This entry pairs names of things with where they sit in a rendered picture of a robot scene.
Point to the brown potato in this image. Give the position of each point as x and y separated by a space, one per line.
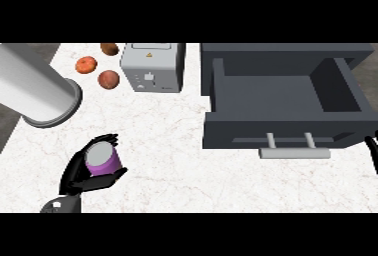
109 79
110 48

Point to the purple can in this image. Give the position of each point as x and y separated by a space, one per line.
103 160

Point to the dark grey cabinet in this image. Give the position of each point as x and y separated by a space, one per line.
290 55

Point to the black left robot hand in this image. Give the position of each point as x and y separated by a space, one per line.
79 173

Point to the large white cylinder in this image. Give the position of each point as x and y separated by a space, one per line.
35 86

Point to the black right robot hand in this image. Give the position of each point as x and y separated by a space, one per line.
373 151

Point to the dark grey open drawer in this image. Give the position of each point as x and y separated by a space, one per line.
290 110

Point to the pale grey toaster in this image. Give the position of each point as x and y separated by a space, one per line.
153 68

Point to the orange fruit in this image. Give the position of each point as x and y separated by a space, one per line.
87 64

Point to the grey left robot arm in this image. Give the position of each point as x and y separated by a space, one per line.
61 205

